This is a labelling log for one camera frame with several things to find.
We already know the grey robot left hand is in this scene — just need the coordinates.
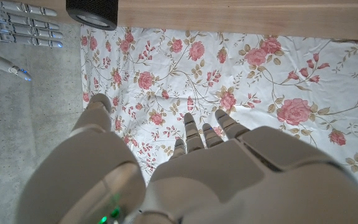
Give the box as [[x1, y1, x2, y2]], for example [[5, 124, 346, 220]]
[[16, 93, 358, 224]]

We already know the black cylindrical speaker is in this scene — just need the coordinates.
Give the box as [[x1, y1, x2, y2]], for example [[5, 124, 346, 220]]
[[65, 0, 119, 31]]

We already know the floral backdrop cloth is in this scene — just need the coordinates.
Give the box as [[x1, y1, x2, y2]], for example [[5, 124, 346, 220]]
[[80, 24, 358, 208]]

